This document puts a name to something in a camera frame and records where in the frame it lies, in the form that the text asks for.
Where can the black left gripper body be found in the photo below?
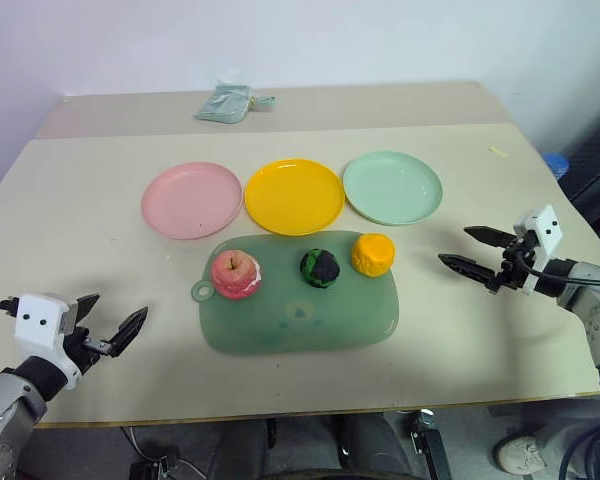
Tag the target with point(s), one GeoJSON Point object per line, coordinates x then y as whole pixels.
{"type": "Point", "coordinates": [82, 347]}

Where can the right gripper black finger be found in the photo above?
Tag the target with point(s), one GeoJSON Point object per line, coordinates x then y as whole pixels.
{"type": "Point", "coordinates": [487, 236]}
{"type": "Point", "coordinates": [467, 268]}

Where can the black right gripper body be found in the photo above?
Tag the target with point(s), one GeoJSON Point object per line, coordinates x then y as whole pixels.
{"type": "Point", "coordinates": [515, 272]}

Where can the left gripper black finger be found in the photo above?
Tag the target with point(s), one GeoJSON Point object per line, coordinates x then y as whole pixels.
{"type": "Point", "coordinates": [87, 306]}
{"type": "Point", "coordinates": [129, 329]}

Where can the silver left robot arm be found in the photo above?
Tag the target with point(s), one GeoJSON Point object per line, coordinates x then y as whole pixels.
{"type": "Point", "coordinates": [5, 410]}

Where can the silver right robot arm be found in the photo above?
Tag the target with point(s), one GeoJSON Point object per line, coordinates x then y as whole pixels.
{"type": "Point", "coordinates": [585, 272]}

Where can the yellow orange fruit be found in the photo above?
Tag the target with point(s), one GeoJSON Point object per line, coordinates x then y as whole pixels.
{"type": "Point", "coordinates": [372, 255]}

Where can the light green plate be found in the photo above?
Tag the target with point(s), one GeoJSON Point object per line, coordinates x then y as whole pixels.
{"type": "Point", "coordinates": [392, 187]}

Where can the pink plate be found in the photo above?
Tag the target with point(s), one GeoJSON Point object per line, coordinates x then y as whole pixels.
{"type": "Point", "coordinates": [191, 199]}

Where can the dark green black ball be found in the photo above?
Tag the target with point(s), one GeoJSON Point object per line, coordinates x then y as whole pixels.
{"type": "Point", "coordinates": [320, 269]}

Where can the yellow plate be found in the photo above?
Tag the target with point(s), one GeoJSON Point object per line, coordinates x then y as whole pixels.
{"type": "Point", "coordinates": [294, 196]}

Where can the small yellow scrap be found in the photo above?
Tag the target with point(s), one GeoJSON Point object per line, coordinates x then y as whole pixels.
{"type": "Point", "coordinates": [498, 151]}

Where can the blue round lid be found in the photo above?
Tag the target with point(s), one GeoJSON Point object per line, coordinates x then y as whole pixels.
{"type": "Point", "coordinates": [556, 164]}

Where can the red pink apple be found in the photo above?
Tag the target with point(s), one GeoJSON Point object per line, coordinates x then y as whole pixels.
{"type": "Point", "coordinates": [235, 275]}

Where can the black ribbed case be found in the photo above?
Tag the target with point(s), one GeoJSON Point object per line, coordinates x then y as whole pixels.
{"type": "Point", "coordinates": [592, 160]}

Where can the black box under table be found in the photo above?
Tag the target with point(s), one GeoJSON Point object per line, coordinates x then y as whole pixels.
{"type": "Point", "coordinates": [155, 469]}

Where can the translucent green cutting mat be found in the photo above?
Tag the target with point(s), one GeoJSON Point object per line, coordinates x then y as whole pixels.
{"type": "Point", "coordinates": [305, 310]}

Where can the white sneaker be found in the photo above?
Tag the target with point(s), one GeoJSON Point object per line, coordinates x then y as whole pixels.
{"type": "Point", "coordinates": [520, 452]}

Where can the black metal table leg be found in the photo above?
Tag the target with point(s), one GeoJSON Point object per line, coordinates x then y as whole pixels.
{"type": "Point", "coordinates": [430, 445]}

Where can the pale green fabric pouch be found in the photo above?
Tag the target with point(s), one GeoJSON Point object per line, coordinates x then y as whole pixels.
{"type": "Point", "coordinates": [222, 102]}

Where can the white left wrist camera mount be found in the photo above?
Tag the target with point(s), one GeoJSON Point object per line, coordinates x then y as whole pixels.
{"type": "Point", "coordinates": [37, 320]}

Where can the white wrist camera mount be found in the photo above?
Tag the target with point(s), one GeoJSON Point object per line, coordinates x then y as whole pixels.
{"type": "Point", "coordinates": [37, 320]}
{"type": "Point", "coordinates": [547, 225]}

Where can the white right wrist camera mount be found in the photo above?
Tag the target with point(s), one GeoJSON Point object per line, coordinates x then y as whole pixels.
{"type": "Point", "coordinates": [547, 225]}

